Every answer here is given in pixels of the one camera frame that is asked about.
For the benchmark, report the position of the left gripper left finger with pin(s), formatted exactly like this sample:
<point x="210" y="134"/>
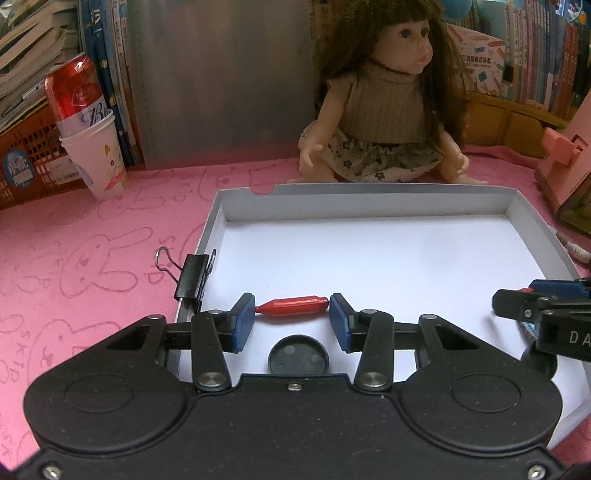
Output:
<point x="215" y="332"/>

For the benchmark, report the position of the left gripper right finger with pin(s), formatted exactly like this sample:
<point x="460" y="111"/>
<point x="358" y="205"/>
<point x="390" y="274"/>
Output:
<point x="370" y="332"/>

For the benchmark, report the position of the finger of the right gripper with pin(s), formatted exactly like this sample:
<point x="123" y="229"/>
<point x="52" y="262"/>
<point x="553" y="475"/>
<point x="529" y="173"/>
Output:
<point x="563" y="289"/>
<point x="519" y="305"/>

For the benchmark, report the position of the red pen cap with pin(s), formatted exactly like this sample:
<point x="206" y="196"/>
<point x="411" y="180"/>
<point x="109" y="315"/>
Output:
<point x="297" y="306"/>

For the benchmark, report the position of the black round cap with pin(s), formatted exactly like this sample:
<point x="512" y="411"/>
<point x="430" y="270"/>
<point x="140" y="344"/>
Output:
<point x="298" y="355"/>

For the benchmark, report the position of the white marker pen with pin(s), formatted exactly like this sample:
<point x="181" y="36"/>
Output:
<point x="575" y="251"/>

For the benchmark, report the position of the black binder clip on tray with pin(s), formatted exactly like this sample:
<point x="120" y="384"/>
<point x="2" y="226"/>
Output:
<point x="192" y="277"/>

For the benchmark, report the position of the white cardboard box tray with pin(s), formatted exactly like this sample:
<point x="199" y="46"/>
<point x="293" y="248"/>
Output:
<point x="407" y="250"/>

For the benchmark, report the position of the yellow cardboard box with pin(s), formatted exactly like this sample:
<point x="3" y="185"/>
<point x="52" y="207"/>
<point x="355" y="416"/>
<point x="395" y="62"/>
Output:
<point x="493" y="121"/>

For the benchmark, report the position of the white paper cup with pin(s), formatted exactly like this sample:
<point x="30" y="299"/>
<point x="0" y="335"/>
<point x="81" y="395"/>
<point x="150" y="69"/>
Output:
<point x="97" y="157"/>

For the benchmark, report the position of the brown-haired baby doll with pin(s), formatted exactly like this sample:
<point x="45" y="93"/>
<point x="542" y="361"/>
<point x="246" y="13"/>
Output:
<point x="391" y="94"/>

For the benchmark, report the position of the row of upright books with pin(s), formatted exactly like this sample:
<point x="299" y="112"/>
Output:
<point x="551" y="48"/>

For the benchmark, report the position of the red plastic crate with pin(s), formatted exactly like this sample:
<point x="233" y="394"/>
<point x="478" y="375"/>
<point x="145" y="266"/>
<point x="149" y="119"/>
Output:
<point x="34" y="164"/>

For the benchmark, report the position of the white patterned carton box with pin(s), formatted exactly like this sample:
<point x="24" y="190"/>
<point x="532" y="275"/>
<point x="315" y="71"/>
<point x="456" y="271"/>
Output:
<point x="488" y="59"/>

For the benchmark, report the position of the red soda can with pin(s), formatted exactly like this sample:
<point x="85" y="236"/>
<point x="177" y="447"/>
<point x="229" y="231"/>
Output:
<point x="75" y="96"/>

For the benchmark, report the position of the stack of books left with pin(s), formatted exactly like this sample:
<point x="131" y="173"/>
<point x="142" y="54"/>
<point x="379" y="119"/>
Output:
<point x="36" y="36"/>

